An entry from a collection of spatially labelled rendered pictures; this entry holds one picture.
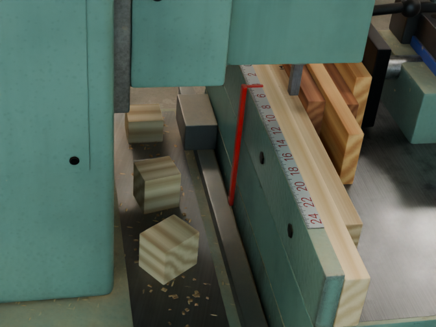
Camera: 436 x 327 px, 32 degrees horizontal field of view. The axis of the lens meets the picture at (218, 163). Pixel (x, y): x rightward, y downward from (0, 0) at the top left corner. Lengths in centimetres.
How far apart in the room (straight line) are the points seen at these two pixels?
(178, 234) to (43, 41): 25
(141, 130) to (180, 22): 32
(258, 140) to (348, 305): 20
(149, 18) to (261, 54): 12
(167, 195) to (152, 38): 24
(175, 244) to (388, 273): 20
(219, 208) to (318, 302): 27
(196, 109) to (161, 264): 24
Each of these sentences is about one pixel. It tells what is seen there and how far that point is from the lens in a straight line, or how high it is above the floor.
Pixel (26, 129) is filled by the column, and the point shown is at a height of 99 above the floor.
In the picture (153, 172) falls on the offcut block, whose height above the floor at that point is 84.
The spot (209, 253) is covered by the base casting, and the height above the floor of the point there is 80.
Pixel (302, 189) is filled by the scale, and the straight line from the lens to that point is 61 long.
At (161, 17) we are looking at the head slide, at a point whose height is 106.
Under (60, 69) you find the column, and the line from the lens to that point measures 57.
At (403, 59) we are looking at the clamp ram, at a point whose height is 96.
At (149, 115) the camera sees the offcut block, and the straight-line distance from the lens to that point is 91.
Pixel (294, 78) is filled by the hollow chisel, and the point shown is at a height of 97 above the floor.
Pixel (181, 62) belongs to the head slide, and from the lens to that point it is 63.
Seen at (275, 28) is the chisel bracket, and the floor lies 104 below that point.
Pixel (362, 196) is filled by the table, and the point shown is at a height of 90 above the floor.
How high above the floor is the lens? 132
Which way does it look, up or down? 36 degrees down
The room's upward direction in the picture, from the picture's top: 6 degrees clockwise
